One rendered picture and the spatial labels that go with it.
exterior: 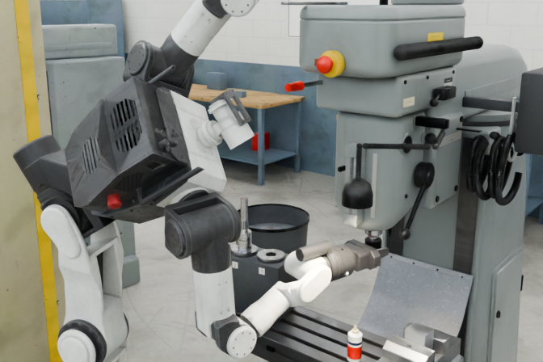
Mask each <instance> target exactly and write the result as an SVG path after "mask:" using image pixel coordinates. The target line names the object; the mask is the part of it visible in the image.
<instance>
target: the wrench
mask: <svg viewBox="0 0 543 362"><path fill-rule="evenodd" d="M281 5H347V2H281Z"/></svg>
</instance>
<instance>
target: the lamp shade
mask: <svg viewBox="0 0 543 362"><path fill-rule="evenodd" d="M342 206H344V207H346V208H352V209H366V208H371V207H372V206H373V190H372V187H371V184H370V183H369V182H367V181H366V180H365V179H356V178H354V179H350V180H349V181H347V182H346V183H345V185H344V188H343V191H342Z"/></svg>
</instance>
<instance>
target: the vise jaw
mask: <svg viewBox="0 0 543 362"><path fill-rule="evenodd" d="M435 353H436V351H434V350H432V349H430V348H428V347H424V346H422V345H420V344H417V343H414V342H411V341H410V340H407V339H404V338H402V337H399V336H396V335H392V336H391V337H390V338H388V339H387V340H386V342H385V345H384V347H383V348H382V356H384V357H386V358H388V359H391V360H394V361H396V362H435Z"/></svg>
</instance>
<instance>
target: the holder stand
mask: <svg viewBox="0 0 543 362"><path fill-rule="evenodd" d="M230 250H231V261H232V272H233V282H234V304H235V310H237V311H240V312H244V311H245V310H246V309H247V308H248V307H249V306H250V305H252V304H253V303H255V302H256V301H258V300H259V299H260V298H261V297H262V296H263V295H264V294H265V293H266V292H267V291H269V290H270V289H271V288H272V287H273V286H274V285H275V284H276V283H277V282H278V281H281V282H283V283H290V282H294V281H295V277H293V276H291V275H289V274H288V273H287V272H286V271H285V269H284V263H285V260H286V259H287V257H288V254H285V253H284V252H283V251H282V250H276V249H263V248H259V247H257V246H256V245H253V244H252V249H251V250H248V251H240V250H238V244H237V245H235V246H233V247H232V248H231V249H230ZM293 308H294V307H289V308H288V309H287V310H286V311H285V312H284V313H283V314H282V315H281V316H280V317H278V318H277V319H276V322H278V321H280V320H281V319H282V318H283V317H284V316H285V315H286V314H287V313H288V312H289V311H290V310H291V309H293Z"/></svg>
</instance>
